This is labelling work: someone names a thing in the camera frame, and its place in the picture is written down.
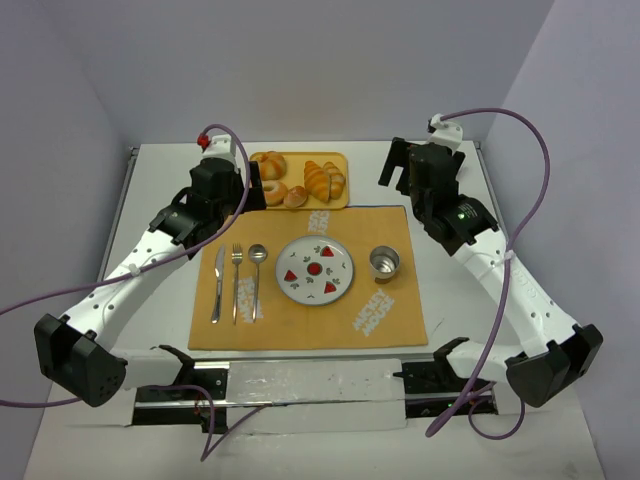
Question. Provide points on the yellow serving tray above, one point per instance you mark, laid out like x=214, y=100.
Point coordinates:
x=303, y=180

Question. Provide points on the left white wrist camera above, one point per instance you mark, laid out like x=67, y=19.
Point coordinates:
x=218, y=146

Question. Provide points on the twisted round bread top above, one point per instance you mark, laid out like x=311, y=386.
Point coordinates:
x=272, y=165

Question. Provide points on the stainless steel cup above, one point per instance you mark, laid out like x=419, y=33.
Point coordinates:
x=384, y=263

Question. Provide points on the ring donut bread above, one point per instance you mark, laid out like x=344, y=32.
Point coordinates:
x=275, y=192

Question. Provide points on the small round bun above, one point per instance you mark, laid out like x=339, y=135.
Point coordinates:
x=295, y=197

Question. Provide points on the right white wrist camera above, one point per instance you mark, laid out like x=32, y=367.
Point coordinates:
x=445, y=133

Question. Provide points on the strawberry pattern plate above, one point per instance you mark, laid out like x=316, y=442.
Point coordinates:
x=314, y=270

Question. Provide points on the orange mickey mouse placemat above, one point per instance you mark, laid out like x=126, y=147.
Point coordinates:
x=370, y=315

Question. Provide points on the silver table knife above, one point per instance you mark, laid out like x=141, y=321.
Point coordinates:
x=219, y=274

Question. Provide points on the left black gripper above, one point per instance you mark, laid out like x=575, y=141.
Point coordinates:
x=255, y=186

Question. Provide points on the metal base rail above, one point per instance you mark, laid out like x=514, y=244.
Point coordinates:
x=306, y=396

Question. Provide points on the silver fork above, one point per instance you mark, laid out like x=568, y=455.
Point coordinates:
x=236, y=258

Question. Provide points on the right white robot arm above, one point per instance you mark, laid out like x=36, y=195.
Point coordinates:
x=554, y=350

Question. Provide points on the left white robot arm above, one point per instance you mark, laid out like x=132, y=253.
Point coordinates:
x=76, y=351

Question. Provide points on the silver spoon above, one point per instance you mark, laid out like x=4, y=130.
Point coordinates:
x=257, y=255

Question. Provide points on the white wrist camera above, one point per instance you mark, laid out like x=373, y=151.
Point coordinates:
x=445, y=133
x=218, y=146

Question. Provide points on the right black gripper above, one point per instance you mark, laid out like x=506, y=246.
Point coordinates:
x=406, y=157

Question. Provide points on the large croissant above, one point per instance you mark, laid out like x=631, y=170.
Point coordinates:
x=316, y=181

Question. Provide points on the croissant right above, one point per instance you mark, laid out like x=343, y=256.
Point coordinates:
x=337, y=180

